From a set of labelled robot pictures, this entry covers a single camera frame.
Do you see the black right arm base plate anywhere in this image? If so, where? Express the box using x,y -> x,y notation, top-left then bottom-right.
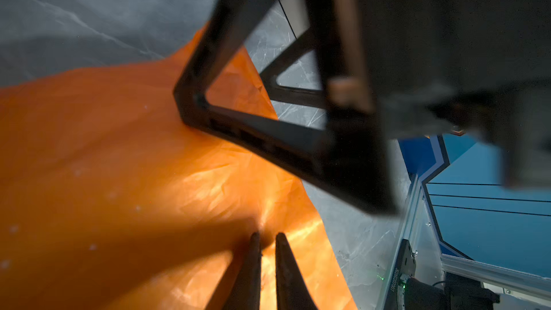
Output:
384,239 -> 500,310

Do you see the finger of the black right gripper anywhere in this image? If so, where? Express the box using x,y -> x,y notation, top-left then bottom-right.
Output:
260,28 -> 325,109
174,0 -> 344,194

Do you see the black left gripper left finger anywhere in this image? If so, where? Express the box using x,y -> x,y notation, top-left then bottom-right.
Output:
222,232 -> 262,310

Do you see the yellow wrapping paper sheet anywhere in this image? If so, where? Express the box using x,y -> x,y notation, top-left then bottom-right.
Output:
1,38 -> 356,309

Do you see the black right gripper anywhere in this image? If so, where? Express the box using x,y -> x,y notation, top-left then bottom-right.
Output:
300,0 -> 551,216

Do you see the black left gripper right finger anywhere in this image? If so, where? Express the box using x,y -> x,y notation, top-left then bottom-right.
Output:
275,232 -> 318,310

